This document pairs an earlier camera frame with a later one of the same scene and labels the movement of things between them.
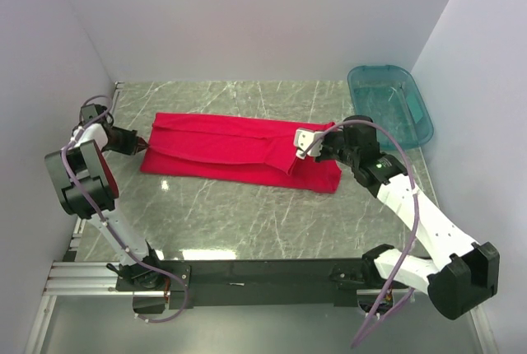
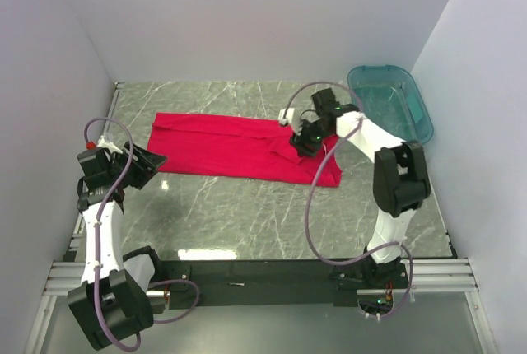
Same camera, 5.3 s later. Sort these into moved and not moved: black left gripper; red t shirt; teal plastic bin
Moved: black left gripper
Not moved: red t shirt; teal plastic bin
